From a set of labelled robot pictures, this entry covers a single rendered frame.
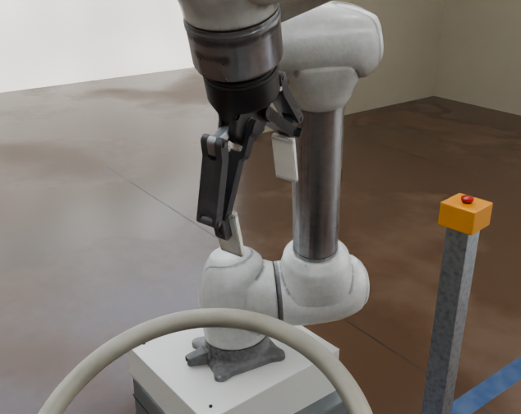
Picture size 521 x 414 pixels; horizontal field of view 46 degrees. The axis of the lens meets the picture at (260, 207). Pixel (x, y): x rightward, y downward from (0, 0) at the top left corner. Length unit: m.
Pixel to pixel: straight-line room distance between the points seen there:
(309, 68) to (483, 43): 6.89
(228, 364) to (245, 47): 1.02
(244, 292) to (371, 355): 1.77
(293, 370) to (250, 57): 1.02
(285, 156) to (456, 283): 1.42
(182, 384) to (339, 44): 0.84
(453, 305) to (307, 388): 0.79
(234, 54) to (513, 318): 3.12
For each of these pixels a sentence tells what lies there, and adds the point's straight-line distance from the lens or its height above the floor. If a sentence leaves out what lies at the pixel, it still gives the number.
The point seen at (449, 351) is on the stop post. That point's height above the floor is 0.55.
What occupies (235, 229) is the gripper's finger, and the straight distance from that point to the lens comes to 0.67.
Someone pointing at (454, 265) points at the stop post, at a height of 0.87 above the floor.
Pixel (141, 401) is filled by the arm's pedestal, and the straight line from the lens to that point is 1.67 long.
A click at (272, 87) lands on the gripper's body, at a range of 0.61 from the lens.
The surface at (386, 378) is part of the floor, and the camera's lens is 2.97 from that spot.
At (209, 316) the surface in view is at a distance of 0.96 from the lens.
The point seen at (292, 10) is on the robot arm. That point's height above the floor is 1.76.
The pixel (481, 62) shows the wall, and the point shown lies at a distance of 7.95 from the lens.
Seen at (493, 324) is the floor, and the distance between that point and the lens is 3.47.
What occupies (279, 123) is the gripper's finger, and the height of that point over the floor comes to 1.65.
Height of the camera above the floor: 1.83
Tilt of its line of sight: 23 degrees down
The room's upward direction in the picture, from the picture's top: straight up
